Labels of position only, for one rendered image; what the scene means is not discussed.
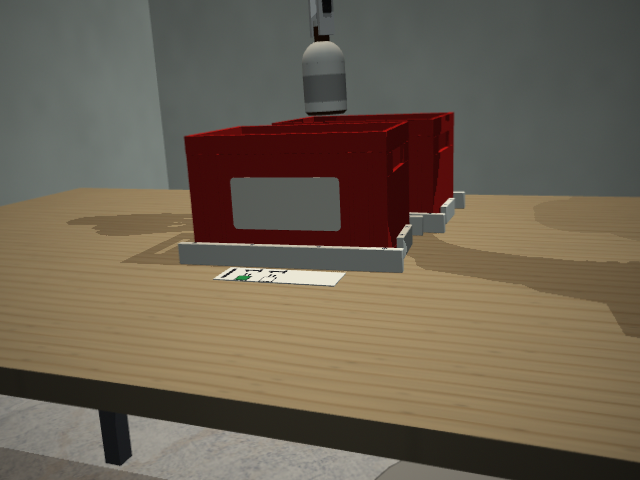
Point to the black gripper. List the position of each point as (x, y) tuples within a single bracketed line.
[(323, 11)]

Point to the white bottle with grey label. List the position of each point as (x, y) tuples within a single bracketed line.
[(324, 78)]

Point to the dark red crate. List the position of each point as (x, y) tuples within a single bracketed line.
[(430, 162), (342, 184)]

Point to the white paper strip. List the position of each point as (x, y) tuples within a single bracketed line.
[(296, 277)]

